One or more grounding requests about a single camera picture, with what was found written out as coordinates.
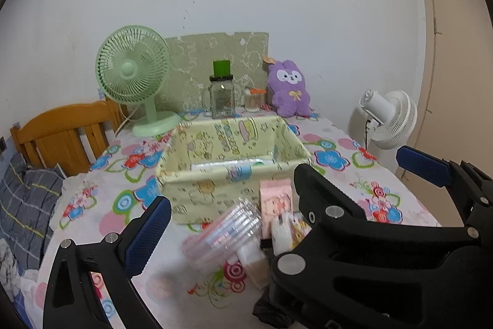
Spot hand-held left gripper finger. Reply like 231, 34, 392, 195
43, 195, 173, 329

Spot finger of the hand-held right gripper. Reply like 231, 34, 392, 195
397, 146, 493, 237
270, 163, 493, 329

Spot pink cartoon packet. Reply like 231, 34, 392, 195
259, 179, 295, 239

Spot white item with yellow print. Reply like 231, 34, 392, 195
270, 211, 312, 254

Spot yellow cartoon fabric storage box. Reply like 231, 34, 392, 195
155, 116, 313, 225

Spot clear plastic pouch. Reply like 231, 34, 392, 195
182, 197, 263, 273

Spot dark grey gloves with cord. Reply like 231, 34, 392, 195
252, 290, 301, 327

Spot floral blanket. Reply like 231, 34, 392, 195
36, 105, 442, 329

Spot white standing fan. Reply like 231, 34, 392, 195
359, 89, 418, 150

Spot clear plastic sleeve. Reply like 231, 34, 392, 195
190, 155, 276, 173

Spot purple plush bunny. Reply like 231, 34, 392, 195
263, 55, 313, 118

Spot beige door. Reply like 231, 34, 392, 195
406, 0, 493, 191

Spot cotton swab jar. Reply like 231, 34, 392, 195
244, 86, 267, 112

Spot grey plaid pillow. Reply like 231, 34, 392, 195
0, 154, 66, 270

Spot glass jar with green cap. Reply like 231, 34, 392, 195
202, 60, 236, 119

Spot white bedding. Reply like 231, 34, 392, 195
0, 236, 43, 329

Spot wooden bed headboard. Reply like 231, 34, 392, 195
10, 100, 129, 177

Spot green desk fan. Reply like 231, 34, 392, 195
95, 26, 182, 138

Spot cartoon print cardboard sheet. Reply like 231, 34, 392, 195
164, 31, 269, 114

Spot white fan cable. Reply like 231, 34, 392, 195
115, 109, 134, 138

